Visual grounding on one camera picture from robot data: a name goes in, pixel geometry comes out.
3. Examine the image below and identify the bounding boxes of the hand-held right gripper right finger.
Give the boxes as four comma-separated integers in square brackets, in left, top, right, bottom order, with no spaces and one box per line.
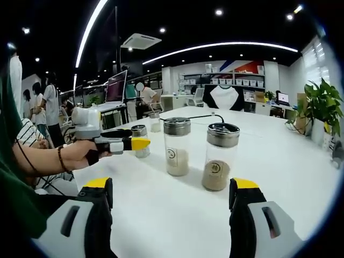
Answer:
[228,177,304,258]

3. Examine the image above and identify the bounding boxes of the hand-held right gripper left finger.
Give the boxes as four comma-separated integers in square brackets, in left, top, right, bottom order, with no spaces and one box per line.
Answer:
[32,177,113,258]

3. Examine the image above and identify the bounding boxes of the small seasoning bottle white powder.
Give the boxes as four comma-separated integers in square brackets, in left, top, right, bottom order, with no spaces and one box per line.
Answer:
[131,125,151,159]

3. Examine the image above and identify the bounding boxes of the small seasoning bottle pale powder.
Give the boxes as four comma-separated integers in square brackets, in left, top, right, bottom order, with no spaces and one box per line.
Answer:
[149,112,161,133]

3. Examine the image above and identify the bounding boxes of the tall seasoning bottle cream powder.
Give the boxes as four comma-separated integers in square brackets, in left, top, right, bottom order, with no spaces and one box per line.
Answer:
[163,117,192,177]

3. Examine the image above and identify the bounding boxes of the tall seasoning bottle brown powder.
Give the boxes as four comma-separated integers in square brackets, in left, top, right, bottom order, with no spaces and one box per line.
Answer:
[202,122,240,192]

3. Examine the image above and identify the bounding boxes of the person's left hand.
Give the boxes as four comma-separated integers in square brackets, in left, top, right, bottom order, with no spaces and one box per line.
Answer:
[59,139,96,171]

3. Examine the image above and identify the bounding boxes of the black laptop stand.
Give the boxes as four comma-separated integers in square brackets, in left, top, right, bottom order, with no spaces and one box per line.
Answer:
[101,103,129,130]

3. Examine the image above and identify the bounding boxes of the open silver laptop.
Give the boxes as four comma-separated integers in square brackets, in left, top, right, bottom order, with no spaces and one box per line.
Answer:
[94,69,128,111]

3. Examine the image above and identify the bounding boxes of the teal panel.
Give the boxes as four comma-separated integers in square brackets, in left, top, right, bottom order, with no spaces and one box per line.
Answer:
[125,83,138,99]

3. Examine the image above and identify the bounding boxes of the long curved ceiling light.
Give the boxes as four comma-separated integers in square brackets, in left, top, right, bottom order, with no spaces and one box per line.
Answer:
[75,0,108,68]

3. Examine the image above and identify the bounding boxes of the black hanging monitor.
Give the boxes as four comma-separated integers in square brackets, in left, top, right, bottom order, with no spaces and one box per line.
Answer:
[119,60,145,78]

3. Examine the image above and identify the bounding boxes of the white mesh office chair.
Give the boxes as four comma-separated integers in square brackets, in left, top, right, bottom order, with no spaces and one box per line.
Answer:
[187,88,205,107]

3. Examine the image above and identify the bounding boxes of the black ceiling pole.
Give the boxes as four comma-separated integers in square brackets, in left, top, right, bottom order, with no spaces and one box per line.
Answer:
[114,6,119,70]

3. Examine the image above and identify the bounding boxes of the ceiling air conditioner unit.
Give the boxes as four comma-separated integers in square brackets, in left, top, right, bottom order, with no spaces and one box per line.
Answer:
[120,33,162,51]

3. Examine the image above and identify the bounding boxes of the grey plush toy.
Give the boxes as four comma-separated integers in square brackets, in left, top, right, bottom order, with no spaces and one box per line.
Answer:
[332,141,343,169]

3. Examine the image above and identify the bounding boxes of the shelf with white storage bins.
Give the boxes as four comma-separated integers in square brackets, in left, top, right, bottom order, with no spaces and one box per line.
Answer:
[178,64,266,92]

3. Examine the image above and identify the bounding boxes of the white plant pot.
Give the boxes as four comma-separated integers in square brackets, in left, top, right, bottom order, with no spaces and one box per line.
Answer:
[311,118,326,145]

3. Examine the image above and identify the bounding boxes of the small white cup yellow tag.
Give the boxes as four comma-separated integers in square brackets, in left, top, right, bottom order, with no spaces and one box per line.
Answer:
[322,122,334,151]

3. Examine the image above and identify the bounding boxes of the short curved ceiling light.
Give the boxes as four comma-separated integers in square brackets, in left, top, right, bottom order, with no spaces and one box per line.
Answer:
[142,41,299,65]

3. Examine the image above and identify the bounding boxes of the brown paper bag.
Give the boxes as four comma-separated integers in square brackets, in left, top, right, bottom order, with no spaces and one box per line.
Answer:
[297,92,310,134]

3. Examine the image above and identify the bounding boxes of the black laptop white screen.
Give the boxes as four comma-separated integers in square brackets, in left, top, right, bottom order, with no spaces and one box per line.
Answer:
[277,92,290,106]

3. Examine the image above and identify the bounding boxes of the green potted plant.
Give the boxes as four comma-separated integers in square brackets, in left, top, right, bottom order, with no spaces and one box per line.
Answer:
[286,78,343,135]

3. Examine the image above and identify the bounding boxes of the white window blinds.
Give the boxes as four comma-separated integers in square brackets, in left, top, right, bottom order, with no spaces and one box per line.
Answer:
[302,37,331,89]

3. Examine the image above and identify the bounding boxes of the brown bead bracelet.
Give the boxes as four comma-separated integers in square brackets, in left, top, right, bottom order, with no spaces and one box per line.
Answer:
[57,145,73,174]

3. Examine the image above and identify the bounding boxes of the black power cable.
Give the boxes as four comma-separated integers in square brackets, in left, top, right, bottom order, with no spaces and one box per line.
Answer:
[188,112,226,126]

